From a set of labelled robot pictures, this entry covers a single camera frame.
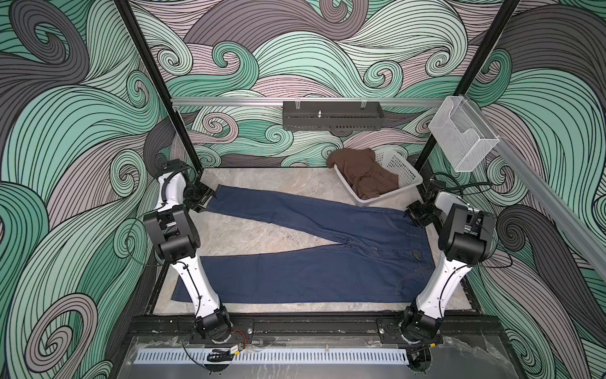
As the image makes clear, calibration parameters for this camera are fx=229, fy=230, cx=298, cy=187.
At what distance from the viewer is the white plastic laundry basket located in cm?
100

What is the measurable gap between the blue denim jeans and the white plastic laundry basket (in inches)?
3.4

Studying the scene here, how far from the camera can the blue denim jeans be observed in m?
0.83
